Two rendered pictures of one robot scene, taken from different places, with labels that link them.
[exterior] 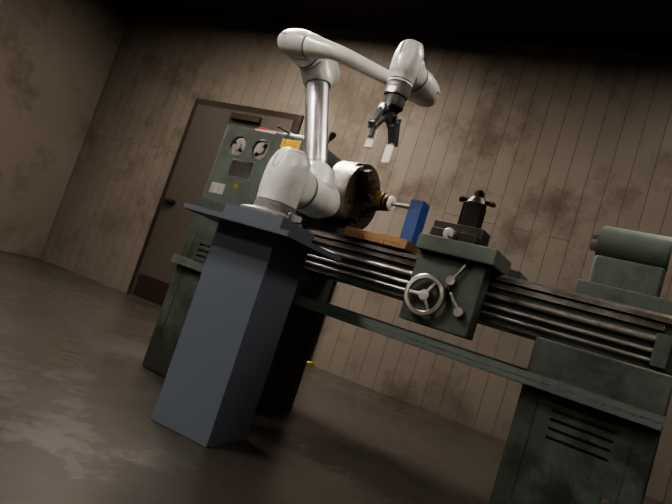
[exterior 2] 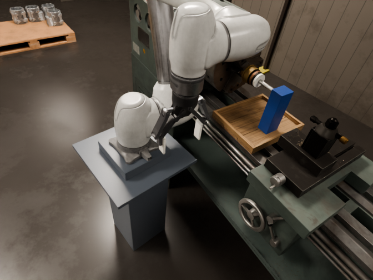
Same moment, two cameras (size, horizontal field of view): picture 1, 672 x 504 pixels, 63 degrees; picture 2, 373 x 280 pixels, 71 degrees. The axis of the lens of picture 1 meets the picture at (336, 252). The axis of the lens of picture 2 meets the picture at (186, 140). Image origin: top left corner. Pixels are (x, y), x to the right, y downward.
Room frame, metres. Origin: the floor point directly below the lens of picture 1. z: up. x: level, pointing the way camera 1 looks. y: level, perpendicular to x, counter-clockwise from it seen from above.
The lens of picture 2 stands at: (1.26, -0.25, 1.71)
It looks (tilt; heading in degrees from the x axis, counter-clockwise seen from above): 44 degrees down; 19
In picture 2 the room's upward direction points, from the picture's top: 8 degrees clockwise
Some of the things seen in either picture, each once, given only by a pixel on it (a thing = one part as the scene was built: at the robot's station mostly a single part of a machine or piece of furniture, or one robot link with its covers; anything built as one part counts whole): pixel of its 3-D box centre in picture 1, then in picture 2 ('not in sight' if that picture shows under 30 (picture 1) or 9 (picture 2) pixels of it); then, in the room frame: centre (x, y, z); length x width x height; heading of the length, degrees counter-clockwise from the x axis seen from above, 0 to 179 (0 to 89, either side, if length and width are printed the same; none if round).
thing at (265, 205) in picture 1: (278, 212); (136, 143); (1.99, 0.25, 0.83); 0.22 x 0.18 x 0.06; 65
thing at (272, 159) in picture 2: (468, 250); (316, 158); (2.18, -0.51, 0.95); 0.43 x 0.18 x 0.04; 147
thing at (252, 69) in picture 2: (381, 201); (251, 75); (2.45, -0.13, 1.08); 0.09 x 0.09 x 0.09; 57
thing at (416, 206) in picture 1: (413, 226); (274, 110); (2.34, -0.29, 1.00); 0.08 x 0.06 x 0.23; 147
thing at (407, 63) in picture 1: (408, 64); (196, 39); (1.84, -0.04, 1.45); 0.13 x 0.11 x 0.16; 145
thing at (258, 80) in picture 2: (402, 205); (267, 86); (2.39, -0.22, 1.08); 0.13 x 0.07 x 0.07; 57
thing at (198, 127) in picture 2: (387, 153); (197, 129); (1.89, -0.07, 1.14); 0.03 x 0.01 x 0.07; 58
